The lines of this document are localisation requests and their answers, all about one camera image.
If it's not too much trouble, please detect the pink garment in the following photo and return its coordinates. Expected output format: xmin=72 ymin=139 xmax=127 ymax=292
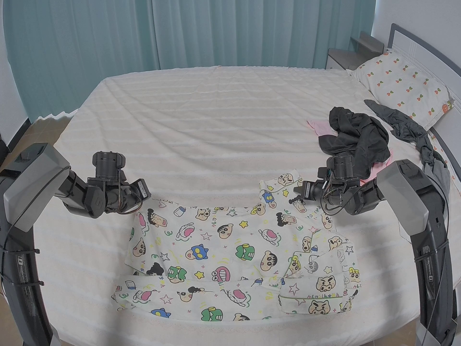
xmin=306 ymin=119 xmax=394 ymax=186

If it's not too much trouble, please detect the black garment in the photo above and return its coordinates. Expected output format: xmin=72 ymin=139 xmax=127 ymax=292
xmin=319 ymin=107 xmax=392 ymax=179

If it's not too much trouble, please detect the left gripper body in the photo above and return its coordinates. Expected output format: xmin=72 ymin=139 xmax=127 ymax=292
xmin=121 ymin=178 xmax=152 ymax=210

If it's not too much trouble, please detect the dark grey garment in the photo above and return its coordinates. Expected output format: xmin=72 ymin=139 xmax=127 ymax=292
xmin=364 ymin=99 xmax=449 ymax=168

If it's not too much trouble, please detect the white printed pillow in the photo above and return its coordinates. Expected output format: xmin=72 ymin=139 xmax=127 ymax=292
xmin=351 ymin=49 xmax=455 ymax=132

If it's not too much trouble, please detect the blue-green curtain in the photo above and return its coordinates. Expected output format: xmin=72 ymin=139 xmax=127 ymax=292
xmin=2 ymin=0 xmax=377 ymax=120

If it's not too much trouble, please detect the grey bedside table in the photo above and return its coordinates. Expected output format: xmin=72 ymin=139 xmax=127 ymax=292
xmin=326 ymin=31 xmax=384 ymax=71

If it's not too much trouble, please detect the bed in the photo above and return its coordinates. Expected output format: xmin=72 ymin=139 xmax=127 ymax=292
xmin=0 ymin=23 xmax=461 ymax=341

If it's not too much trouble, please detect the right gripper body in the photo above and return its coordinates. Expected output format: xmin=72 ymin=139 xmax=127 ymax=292
xmin=293 ymin=180 xmax=326 ymax=203

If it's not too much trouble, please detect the white printed pyjama top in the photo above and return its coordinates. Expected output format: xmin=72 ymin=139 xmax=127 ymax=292
xmin=112 ymin=170 xmax=361 ymax=323

